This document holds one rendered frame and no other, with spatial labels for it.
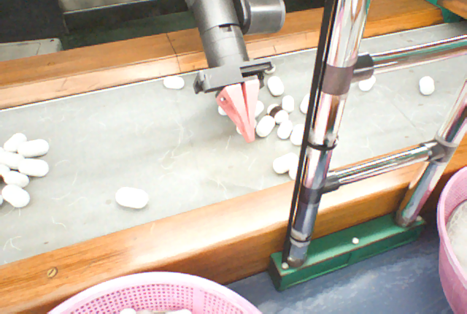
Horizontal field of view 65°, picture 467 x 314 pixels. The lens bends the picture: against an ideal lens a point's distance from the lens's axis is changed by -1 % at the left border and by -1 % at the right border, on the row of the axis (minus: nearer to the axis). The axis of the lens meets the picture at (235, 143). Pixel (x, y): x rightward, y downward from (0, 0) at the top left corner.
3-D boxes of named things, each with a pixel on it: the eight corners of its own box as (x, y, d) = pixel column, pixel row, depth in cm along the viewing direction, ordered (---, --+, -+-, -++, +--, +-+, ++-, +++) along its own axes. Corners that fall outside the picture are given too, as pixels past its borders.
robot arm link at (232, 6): (184, 5, 52) (197, -18, 47) (227, 4, 55) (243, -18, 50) (196, 51, 52) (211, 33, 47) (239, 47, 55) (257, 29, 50)
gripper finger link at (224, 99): (292, 129, 47) (272, 60, 48) (240, 142, 45) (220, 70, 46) (274, 137, 54) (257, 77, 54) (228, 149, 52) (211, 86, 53)
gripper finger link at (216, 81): (275, 133, 47) (255, 63, 47) (222, 147, 45) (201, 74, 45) (259, 141, 53) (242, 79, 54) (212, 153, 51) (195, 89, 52)
